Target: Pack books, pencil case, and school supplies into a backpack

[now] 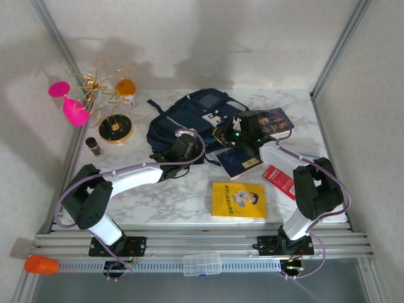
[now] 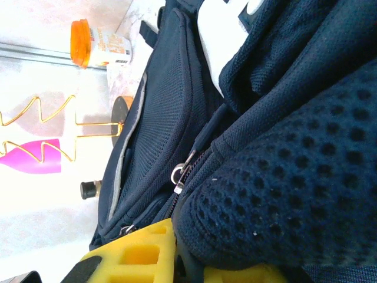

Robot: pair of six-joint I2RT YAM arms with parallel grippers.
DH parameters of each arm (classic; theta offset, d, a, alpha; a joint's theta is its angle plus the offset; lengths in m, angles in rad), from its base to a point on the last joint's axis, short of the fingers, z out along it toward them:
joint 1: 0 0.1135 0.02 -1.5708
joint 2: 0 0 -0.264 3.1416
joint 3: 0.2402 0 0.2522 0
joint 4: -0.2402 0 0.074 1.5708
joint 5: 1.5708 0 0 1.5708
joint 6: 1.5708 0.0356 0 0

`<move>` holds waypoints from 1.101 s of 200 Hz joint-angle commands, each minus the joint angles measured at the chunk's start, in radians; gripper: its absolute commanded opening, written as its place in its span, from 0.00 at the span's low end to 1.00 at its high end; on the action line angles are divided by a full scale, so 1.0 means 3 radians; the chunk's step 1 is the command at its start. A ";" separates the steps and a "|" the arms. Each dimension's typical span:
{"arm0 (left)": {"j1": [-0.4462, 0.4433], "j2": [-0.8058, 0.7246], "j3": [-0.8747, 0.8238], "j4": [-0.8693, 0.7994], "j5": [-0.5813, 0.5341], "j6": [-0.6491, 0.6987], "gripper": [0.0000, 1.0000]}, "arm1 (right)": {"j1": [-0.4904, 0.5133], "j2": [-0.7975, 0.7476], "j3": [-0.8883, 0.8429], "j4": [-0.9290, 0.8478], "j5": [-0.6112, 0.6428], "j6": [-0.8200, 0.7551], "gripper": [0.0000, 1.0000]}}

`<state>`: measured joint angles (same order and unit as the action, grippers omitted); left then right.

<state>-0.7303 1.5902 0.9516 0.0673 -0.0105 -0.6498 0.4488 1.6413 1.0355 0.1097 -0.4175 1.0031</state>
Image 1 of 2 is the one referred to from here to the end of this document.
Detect dark blue book yellow label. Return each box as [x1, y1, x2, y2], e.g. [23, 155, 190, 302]
[217, 148, 263, 181]

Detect purple illustrated book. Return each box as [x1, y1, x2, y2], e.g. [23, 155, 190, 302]
[254, 107, 295, 140]

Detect navy blue backpack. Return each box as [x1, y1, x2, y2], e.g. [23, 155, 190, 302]
[146, 88, 253, 165]

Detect yellow cartoon cover book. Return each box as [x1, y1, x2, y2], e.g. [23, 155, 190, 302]
[211, 181, 268, 220]

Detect red flat pack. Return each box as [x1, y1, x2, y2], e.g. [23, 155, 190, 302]
[262, 163, 297, 201]

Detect orange plastic wine glass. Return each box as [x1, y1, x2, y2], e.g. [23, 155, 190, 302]
[114, 78, 138, 107]

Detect small dark bottle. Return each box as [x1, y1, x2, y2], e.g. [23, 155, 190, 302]
[85, 136, 104, 157]

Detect clear plastic organizer box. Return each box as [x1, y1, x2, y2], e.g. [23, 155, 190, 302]
[182, 252, 222, 277]

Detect pink plastic wine glass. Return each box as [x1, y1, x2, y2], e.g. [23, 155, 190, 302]
[47, 81, 91, 128]

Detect orange plastic cup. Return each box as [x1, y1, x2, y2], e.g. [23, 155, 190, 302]
[24, 254, 60, 276]

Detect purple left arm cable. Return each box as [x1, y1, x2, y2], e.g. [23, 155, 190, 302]
[54, 128, 208, 282]

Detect gold wire stand black base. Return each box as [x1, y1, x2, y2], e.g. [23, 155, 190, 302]
[65, 58, 134, 145]

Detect aluminium rail frame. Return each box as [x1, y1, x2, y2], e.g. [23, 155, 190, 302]
[28, 220, 375, 258]

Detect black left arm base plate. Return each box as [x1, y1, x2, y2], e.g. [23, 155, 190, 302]
[88, 235, 148, 257]

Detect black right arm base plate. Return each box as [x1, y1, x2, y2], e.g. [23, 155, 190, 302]
[257, 235, 315, 256]

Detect grey slotted cable duct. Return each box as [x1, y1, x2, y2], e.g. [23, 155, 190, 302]
[58, 259, 283, 273]

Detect aluminium frame post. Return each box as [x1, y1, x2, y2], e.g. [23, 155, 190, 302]
[311, 0, 373, 98]
[30, 0, 95, 117]

